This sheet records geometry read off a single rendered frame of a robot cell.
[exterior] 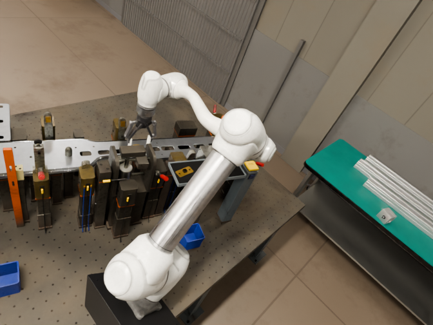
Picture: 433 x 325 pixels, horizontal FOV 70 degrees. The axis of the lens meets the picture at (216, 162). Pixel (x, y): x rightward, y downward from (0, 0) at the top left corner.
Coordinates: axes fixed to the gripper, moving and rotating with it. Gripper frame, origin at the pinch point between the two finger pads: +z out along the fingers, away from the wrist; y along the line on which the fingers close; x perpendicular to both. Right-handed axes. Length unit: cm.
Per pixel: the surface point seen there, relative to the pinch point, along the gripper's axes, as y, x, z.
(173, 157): 13.4, -15.3, -3.6
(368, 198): 186, -44, 35
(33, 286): -53, -48, 35
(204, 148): 31.3, -13.8, -6.6
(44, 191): -46, -20, 6
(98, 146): -19.2, 4.3, 4.6
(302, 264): 148, -56, 104
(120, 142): -7.9, 6.4, 4.5
